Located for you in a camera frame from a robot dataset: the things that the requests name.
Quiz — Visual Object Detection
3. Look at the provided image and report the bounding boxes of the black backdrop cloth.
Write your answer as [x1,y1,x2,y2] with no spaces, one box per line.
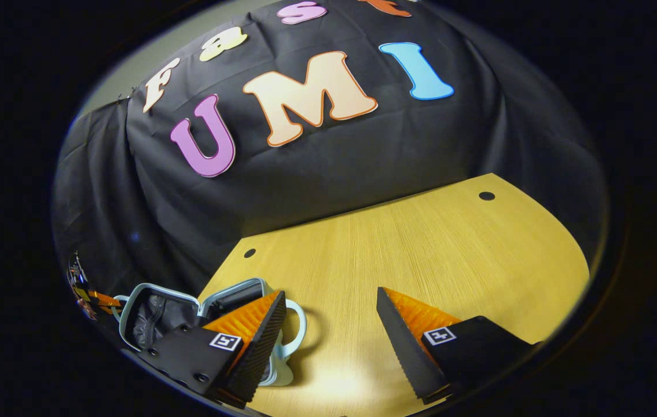
[50,0,610,325]

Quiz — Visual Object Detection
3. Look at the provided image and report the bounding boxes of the light blue suitcase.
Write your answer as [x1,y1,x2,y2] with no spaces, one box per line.
[112,277,309,387]

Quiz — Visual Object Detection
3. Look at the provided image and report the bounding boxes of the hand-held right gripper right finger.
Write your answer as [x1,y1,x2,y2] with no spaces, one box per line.
[376,286,538,405]

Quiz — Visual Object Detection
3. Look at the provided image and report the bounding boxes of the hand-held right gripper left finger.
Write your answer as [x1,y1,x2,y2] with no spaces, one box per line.
[137,290,288,407]

